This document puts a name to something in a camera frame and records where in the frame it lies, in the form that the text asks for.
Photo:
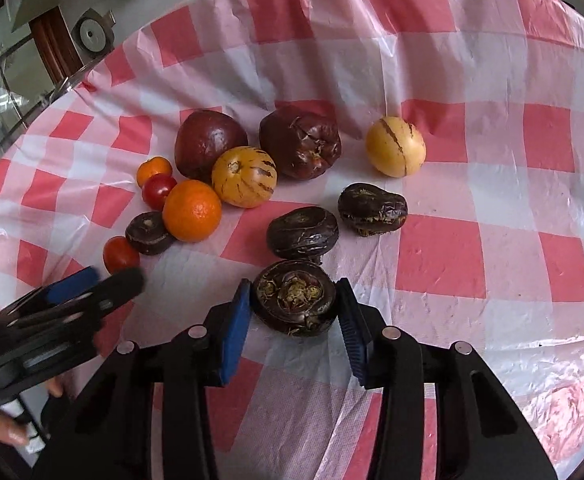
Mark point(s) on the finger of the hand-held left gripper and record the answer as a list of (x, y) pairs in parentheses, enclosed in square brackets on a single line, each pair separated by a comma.
[(117, 287), (79, 280)]

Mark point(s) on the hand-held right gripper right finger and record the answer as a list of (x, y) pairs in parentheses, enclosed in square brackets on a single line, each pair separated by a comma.
[(352, 330)]

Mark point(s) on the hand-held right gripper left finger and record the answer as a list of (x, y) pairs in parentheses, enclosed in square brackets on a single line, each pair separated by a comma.
[(237, 330)]

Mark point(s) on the red tomato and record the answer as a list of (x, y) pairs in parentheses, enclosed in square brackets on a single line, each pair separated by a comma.
[(119, 255), (158, 192)]

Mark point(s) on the small dark mangosteen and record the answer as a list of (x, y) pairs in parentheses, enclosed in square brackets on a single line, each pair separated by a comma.
[(147, 232)]

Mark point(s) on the orange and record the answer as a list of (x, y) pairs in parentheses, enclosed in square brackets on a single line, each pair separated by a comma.
[(192, 212)]

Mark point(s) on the small orange tangerine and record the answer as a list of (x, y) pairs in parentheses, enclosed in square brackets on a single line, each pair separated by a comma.
[(153, 169)]

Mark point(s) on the yellow striped pepino melon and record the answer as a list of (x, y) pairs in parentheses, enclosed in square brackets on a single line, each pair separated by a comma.
[(396, 147), (244, 177)]

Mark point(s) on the smooth dark red apple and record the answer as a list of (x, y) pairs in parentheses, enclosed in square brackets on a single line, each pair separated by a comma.
[(207, 140)]

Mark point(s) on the wrinkled dark red apple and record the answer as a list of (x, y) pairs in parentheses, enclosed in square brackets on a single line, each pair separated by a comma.
[(297, 140)]

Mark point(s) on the red white checked tablecloth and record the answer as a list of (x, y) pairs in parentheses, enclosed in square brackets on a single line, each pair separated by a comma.
[(442, 260)]

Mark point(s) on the wooden framed glass door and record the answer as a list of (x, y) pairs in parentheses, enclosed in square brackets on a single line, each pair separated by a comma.
[(52, 45)]

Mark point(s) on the grey round metal disc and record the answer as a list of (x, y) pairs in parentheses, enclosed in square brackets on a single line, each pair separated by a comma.
[(92, 35)]

